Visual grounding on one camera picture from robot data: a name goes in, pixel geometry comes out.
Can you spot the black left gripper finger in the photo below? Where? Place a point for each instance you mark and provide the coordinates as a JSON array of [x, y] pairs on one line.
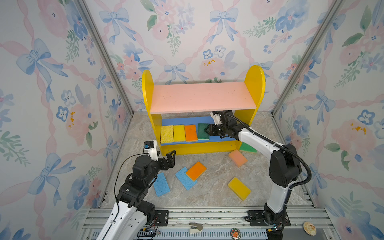
[[164, 165], [171, 156]]

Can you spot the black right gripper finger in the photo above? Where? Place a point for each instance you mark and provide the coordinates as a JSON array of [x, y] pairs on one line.
[[216, 131], [208, 130]]

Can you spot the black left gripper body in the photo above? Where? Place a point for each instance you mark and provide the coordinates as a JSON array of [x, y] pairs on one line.
[[156, 165]]

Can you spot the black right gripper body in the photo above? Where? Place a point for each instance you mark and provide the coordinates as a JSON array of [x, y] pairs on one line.
[[225, 129]]

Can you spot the dark green scrub sponge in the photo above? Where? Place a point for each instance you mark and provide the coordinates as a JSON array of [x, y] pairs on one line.
[[201, 132]]

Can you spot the orange scrub sponge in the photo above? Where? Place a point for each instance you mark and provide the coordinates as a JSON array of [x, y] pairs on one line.
[[191, 133]]

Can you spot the yellow scrub sponge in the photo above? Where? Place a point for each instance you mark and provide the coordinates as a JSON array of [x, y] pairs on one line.
[[179, 133]]

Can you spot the bright green scrub sponge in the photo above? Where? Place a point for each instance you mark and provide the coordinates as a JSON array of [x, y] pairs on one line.
[[247, 148]]

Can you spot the porous yellow sponge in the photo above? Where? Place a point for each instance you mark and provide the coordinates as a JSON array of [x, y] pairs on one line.
[[167, 134]]

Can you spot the pale yellow sponge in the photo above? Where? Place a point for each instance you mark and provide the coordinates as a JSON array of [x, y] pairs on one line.
[[196, 171]]

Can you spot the pink orange sponge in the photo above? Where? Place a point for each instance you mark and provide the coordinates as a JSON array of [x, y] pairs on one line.
[[238, 158]]

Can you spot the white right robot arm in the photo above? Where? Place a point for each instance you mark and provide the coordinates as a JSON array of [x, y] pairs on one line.
[[284, 169]]

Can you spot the pink upper shelf board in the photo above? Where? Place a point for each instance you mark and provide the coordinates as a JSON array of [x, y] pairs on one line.
[[195, 98]]

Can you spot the light blue sponge left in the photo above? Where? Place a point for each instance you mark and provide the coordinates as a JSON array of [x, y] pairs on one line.
[[161, 185]]

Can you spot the light blue sponge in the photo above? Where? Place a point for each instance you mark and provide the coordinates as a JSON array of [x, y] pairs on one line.
[[184, 179], [161, 185]]

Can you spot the light blue sponge right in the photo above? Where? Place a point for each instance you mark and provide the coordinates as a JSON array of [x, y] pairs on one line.
[[184, 179]]

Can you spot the round sticker badge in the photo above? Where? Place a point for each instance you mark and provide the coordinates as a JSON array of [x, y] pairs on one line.
[[235, 234]]

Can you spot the round beige disc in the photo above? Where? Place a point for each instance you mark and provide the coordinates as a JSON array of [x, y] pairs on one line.
[[309, 228]]

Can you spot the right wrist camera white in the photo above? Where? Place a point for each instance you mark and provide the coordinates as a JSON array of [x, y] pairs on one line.
[[217, 117]]

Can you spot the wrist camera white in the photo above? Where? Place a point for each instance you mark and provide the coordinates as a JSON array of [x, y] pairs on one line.
[[217, 117], [150, 148]]

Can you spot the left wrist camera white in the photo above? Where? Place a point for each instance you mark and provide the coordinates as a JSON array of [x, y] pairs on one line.
[[150, 148]]

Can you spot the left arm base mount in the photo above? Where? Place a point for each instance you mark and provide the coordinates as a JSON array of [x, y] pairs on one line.
[[157, 218]]

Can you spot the yellow shelf unit frame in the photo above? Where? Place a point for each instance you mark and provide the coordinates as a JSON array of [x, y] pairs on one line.
[[254, 77]]

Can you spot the beige clip on rail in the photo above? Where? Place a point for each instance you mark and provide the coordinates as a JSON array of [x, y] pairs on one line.
[[195, 228]]

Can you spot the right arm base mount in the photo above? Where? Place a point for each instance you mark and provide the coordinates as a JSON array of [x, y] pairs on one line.
[[274, 222]]

